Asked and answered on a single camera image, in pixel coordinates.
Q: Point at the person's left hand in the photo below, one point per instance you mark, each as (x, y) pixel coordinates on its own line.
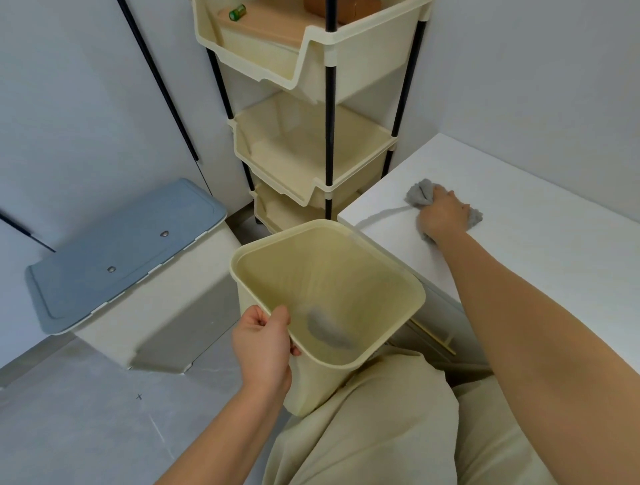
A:
(265, 355)

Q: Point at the person's right hand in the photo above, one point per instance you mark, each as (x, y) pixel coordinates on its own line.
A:
(445, 217)

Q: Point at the grey cleaning cloth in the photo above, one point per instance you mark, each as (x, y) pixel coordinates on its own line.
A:
(417, 195)

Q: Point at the grey dust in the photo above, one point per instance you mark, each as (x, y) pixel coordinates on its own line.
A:
(325, 332)

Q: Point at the white bedside drawer cabinet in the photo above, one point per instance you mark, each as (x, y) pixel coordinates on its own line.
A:
(540, 235)

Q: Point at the cream plastic waste bin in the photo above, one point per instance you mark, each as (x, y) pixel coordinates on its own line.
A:
(325, 270)

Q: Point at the person's right forearm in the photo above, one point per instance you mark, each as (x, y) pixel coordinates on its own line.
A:
(540, 350)

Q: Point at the person's left forearm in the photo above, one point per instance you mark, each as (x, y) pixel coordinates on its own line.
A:
(220, 444)

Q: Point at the white storage bin blue lid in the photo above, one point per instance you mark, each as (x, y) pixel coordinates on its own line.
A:
(150, 310)

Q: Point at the beige trousers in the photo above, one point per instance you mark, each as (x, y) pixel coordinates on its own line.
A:
(375, 424)

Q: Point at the cream tiered storage rack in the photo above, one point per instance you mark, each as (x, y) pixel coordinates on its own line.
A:
(360, 60)

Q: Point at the brown cylindrical pouch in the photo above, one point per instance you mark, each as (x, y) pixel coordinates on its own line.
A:
(355, 7)

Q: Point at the cream box orange lid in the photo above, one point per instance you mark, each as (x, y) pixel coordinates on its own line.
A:
(270, 30)

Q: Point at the green battery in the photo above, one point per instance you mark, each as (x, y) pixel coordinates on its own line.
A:
(237, 12)

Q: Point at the white wardrobe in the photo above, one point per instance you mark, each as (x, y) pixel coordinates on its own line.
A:
(60, 125)

